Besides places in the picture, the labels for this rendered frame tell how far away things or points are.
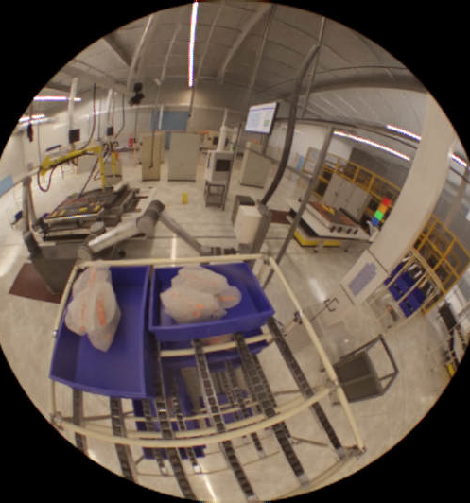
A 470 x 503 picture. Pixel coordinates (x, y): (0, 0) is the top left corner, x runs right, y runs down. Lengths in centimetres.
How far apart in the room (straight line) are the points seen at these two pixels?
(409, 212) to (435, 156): 49
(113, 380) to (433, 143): 214
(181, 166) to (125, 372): 699
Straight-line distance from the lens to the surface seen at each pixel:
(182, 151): 707
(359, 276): 153
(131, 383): 72
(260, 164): 776
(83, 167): 273
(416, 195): 139
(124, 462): 78
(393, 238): 139
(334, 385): 75
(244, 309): 85
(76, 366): 87
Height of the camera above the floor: 221
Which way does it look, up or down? 40 degrees down
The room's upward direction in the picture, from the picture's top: 15 degrees clockwise
